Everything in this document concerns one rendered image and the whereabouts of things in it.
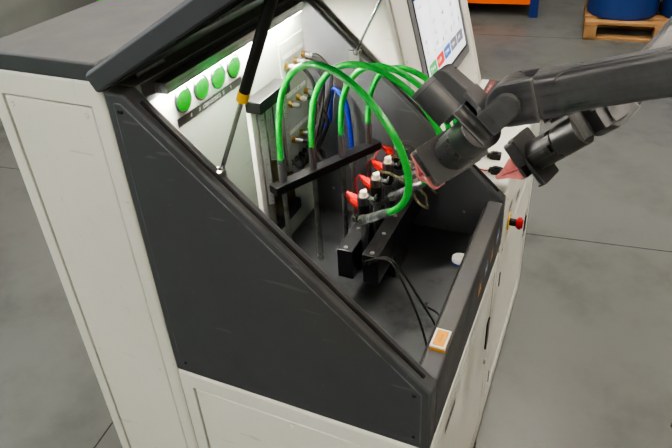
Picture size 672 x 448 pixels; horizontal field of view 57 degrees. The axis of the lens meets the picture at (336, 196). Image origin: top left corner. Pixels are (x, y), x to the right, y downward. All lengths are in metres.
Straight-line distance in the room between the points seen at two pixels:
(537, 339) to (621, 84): 1.93
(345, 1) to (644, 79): 0.95
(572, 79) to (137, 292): 0.95
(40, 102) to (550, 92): 0.86
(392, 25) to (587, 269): 1.79
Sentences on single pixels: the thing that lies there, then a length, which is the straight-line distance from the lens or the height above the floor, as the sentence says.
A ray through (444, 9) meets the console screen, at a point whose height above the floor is 1.30.
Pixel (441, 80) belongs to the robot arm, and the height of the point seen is 1.51.
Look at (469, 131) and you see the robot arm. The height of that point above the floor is 1.45.
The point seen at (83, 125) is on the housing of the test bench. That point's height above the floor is 1.38.
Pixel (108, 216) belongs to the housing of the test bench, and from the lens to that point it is 1.28.
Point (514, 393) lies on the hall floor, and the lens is 2.45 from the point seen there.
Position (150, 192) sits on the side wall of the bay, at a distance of 1.16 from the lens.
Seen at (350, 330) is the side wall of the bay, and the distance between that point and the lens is 1.11.
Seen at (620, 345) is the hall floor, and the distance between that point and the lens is 2.72.
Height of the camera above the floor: 1.83
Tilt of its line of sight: 32 degrees down
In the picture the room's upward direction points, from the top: 3 degrees counter-clockwise
